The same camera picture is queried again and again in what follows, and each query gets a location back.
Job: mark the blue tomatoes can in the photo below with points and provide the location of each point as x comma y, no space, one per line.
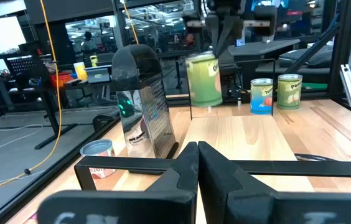
261,99

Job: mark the black aluminium table frame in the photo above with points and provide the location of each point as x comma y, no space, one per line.
345,46

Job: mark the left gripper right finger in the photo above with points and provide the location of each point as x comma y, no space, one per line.
272,208

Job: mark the yellow cup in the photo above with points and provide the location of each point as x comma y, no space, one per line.
80,71

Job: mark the green peaches can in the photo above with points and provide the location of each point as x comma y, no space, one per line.
289,93

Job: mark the black pegboard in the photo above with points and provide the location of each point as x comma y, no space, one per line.
23,65

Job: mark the red plastic bin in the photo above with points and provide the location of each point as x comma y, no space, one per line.
61,80

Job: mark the wooden shelf black metal frame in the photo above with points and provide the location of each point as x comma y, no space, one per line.
241,137

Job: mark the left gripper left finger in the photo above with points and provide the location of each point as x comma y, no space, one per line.
132,208

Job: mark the small yellow-green gadget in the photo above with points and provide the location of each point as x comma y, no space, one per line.
93,61

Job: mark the short diced tomatoes can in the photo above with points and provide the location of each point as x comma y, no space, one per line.
96,147

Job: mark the grey box device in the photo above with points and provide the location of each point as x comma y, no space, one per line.
98,74

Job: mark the person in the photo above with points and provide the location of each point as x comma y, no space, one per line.
88,43

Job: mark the grey desk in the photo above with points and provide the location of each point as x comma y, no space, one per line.
262,48

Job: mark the tall green oranges can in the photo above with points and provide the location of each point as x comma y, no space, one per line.
203,84

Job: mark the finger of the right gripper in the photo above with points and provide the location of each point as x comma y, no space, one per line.
214,31
231,26

